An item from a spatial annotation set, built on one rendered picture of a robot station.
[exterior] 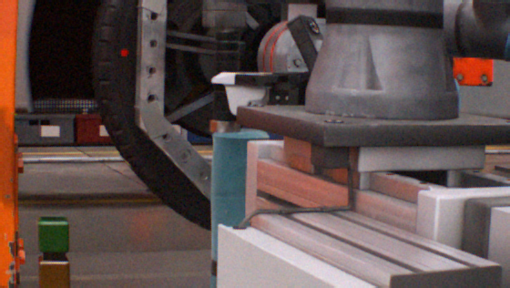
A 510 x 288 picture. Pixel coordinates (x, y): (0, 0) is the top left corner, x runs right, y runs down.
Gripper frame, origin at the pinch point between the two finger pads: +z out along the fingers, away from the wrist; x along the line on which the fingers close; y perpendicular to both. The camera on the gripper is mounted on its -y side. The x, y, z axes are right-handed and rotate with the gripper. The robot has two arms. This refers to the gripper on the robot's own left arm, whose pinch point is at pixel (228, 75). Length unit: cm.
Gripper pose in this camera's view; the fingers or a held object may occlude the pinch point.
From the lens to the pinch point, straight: 161.4
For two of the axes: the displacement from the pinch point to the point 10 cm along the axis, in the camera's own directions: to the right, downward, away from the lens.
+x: 5.3, -0.7, 8.4
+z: -8.5, -0.7, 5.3
